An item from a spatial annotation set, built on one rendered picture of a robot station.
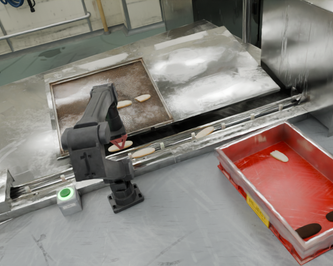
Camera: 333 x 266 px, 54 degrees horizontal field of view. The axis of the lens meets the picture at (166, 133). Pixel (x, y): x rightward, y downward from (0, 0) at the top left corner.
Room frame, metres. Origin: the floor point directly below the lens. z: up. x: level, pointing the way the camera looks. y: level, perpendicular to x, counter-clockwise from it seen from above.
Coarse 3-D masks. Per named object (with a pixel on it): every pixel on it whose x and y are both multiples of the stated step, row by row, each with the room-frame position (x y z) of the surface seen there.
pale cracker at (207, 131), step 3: (204, 129) 1.09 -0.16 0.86; (207, 129) 1.09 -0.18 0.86; (210, 129) 1.08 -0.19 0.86; (213, 129) 1.08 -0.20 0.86; (201, 132) 1.07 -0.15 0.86; (204, 132) 1.07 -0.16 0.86; (207, 132) 1.07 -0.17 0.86; (210, 132) 1.07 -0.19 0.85; (198, 135) 1.06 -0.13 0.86; (201, 135) 1.06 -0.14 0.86; (204, 135) 1.05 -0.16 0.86
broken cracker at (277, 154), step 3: (276, 150) 0.91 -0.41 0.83; (270, 153) 0.91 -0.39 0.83; (273, 153) 0.90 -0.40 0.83; (276, 153) 0.90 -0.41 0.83; (279, 153) 0.90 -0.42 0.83; (273, 156) 0.89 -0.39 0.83; (276, 156) 0.88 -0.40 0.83; (279, 156) 0.88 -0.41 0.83; (282, 156) 0.88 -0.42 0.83; (285, 156) 0.88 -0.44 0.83; (279, 159) 0.87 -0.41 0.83; (282, 159) 0.86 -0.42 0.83; (285, 159) 0.86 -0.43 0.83; (288, 159) 0.86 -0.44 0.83
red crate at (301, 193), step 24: (240, 168) 0.86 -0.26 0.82; (264, 168) 0.84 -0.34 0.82; (288, 168) 0.82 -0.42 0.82; (312, 168) 0.80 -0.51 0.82; (240, 192) 0.74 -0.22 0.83; (264, 192) 0.73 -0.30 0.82; (288, 192) 0.71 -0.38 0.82; (312, 192) 0.69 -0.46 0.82; (288, 216) 0.62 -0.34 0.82; (312, 216) 0.60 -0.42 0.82
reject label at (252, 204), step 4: (248, 196) 0.69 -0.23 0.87; (248, 200) 0.69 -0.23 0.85; (252, 200) 0.67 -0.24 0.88; (248, 204) 0.69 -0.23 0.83; (252, 204) 0.67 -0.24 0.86; (256, 204) 0.65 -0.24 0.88; (252, 208) 0.67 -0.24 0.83; (256, 208) 0.64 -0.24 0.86; (256, 212) 0.64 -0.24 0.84; (260, 212) 0.63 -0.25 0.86; (260, 216) 0.62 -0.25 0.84; (264, 216) 0.61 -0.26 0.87; (264, 220) 0.60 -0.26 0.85; (268, 224) 0.59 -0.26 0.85; (268, 228) 0.59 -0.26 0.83
